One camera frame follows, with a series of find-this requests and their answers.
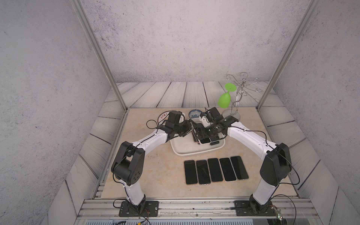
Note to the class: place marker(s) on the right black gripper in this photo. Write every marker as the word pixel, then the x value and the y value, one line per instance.
pixel 200 133

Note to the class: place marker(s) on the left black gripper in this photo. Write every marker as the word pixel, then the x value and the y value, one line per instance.
pixel 188 129

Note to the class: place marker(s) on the phone with pink case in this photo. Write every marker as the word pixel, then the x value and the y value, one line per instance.
pixel 215 170

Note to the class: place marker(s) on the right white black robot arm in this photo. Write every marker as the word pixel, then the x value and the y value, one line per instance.
pixel 276 160

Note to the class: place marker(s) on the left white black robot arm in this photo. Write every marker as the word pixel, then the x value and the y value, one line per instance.
pixel 128 164

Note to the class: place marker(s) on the white storage tray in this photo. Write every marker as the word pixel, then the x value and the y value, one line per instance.
pixel 185 146

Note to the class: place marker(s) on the small blue white dish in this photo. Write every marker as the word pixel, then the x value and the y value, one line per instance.
pixel 195 113

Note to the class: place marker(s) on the round plate with red rim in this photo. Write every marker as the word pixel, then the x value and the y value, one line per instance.
pixel 163 116

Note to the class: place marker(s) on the green plastic wine glass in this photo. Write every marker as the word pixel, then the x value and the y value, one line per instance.
pixel 225 99

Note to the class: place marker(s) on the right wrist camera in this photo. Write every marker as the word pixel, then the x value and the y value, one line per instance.
pixel 210 116

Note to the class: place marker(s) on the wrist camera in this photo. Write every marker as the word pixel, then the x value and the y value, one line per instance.
pixel 174 118
pixel 210 116

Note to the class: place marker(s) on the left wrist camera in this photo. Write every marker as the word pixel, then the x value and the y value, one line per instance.
pixel 174 118

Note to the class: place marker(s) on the silver wire glass rack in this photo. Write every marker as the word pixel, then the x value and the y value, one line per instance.
pixel 239 90

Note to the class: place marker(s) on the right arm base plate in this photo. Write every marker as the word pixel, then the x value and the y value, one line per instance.
pixel 253 208

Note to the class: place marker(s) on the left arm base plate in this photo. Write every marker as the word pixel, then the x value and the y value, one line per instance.
pixel 144 209

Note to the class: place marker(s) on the right aluminium frame post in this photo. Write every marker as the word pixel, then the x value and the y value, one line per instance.
pixel 309 13

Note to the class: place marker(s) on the aluminium frame post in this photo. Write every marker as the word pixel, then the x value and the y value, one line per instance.
pixel 309 13
pixel 97 50

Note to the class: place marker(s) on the aluminium front rail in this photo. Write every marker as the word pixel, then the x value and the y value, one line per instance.
pixel 223 211

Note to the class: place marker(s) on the left aluminium frame post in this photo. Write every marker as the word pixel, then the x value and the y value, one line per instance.
pixel 97 50

